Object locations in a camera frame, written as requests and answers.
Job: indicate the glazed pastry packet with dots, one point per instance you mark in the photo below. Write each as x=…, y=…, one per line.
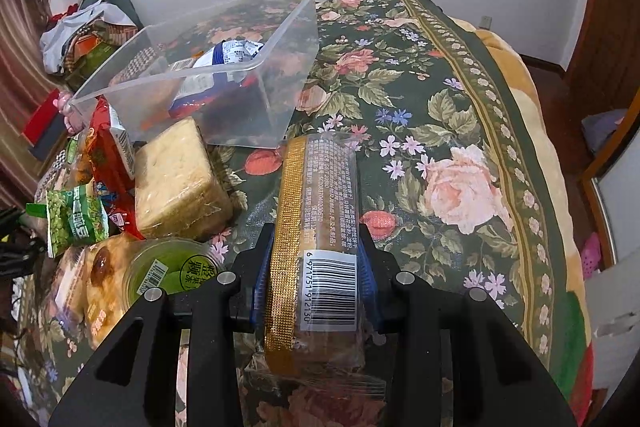
x=95, y=277

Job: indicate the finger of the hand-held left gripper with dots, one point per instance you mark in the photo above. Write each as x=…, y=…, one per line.
x=22, y=259
x=17, y=216

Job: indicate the wood framed white panel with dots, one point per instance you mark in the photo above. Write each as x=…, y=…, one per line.
x=620, y=207

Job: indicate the clear plastic box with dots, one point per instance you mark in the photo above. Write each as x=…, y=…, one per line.
x=240, y=107

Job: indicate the white wall socket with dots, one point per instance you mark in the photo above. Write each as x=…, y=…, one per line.
x=486, y=22

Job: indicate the pink slipper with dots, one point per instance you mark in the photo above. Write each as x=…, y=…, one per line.
x=591, y=254

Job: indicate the green pea snack packet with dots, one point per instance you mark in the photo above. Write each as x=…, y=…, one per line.
x=75, y=219

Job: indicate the striped curtain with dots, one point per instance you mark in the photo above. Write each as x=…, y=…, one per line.
x=20, y=57

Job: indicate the pile of clothes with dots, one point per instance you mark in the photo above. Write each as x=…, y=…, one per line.
x=65, y=37

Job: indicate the green jelly cup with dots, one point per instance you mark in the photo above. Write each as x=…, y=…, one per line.
x=165, y=269

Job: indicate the red noodle snack packet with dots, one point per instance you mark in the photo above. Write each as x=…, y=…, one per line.
x=112, y=152

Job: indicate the wooden door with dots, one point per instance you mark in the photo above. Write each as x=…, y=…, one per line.
x=610, y=7

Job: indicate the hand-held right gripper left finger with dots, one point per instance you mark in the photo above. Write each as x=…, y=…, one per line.
x=261, y=292

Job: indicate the wrapped sponge cake block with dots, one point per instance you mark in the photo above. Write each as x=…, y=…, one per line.
x=175, y=177

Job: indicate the red box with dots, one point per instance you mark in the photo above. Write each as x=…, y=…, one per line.
x=42, y=117

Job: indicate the orange snack packet green label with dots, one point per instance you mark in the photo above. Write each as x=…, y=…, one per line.
x=80, y=162

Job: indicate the gold-edged biscuit packet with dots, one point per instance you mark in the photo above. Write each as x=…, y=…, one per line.
x=317, y=207

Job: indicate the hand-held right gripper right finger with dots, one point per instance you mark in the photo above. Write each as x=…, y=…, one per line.
x=369, y=292

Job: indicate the purple grey cloth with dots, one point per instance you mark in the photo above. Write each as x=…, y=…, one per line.
x=602, y=129

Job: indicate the blue white snack packet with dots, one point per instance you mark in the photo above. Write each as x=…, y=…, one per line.
x=230, y=54

